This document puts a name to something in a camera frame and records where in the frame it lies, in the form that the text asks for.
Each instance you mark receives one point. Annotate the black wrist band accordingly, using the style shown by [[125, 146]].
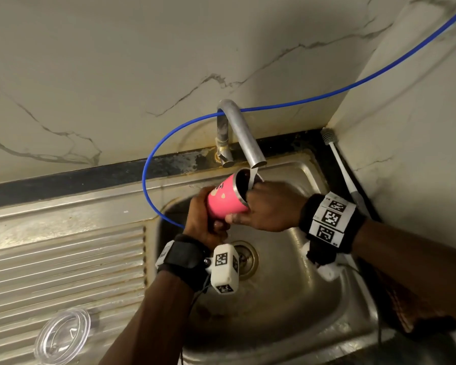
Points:
[[330, 224], [184, 258]]

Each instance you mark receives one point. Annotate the white bottle brush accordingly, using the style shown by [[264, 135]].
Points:
[[340, 159]]

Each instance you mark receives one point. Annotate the person's left forearm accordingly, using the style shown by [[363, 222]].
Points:
[[152, 326]]

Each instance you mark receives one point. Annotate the black right wrist band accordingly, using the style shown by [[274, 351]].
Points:
[[330, 224]]

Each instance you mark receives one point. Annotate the person's right hand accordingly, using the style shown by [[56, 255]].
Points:
[[273, 205]]

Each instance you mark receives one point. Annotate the person's left hand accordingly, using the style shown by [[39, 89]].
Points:
[[199, 224]]

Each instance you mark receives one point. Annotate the black left wrist band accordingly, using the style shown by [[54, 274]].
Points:
[[184, 258]]

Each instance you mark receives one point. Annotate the metal faucet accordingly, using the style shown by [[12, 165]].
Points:
[[245, 136]]

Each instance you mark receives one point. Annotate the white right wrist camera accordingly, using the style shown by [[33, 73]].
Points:
[[328, 271]]

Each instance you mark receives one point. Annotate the stainless steel sink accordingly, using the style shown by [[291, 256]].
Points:
[[61, 262]]

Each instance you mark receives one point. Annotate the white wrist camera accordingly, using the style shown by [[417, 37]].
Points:
[[328, 271], [224, 269]]

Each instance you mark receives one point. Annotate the person's right forearm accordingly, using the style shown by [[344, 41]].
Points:
[[414, 262]]

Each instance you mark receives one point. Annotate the thin blue tube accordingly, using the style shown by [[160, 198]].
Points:
[[148, 159]]

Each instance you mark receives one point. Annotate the pink steel tumbler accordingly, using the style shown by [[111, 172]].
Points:
[[222, 199]]

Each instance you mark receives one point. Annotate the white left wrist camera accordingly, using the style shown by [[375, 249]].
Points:
[[224, 269]]

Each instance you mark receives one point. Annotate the clear plastic lid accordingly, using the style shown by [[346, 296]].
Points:
[[61, 336]]

